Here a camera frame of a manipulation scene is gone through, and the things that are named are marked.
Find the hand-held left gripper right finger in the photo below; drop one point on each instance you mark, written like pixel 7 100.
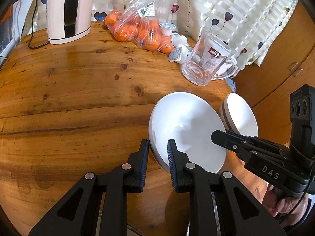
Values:
pixel 171 167

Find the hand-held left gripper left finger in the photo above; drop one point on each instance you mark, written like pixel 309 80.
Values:
pixel 144 167

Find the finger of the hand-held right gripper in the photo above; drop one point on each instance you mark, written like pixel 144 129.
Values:
pixel 228 142
pixel 268 146

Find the small white blue-striped bowl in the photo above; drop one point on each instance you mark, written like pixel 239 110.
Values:
pixel 242 113

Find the large white blue-striped bowl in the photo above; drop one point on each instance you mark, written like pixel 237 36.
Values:
pixel 187 118

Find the person's right hand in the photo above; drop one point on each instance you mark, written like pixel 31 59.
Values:
pixel 290 209

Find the wooden cabinet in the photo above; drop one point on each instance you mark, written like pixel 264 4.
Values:
pixel 270 88

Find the glass measuring cup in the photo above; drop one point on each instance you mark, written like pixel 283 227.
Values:
pixel 196 71

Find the plastic bag of oranges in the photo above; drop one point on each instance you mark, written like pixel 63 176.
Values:
pixel 128 32

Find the white heart-print curtain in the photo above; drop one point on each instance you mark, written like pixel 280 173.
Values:
pixel 246 5

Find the white and black electric kettle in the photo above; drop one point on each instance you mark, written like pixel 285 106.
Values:
pixel 56 17

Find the orange box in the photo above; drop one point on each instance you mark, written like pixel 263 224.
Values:
pixel 5 17

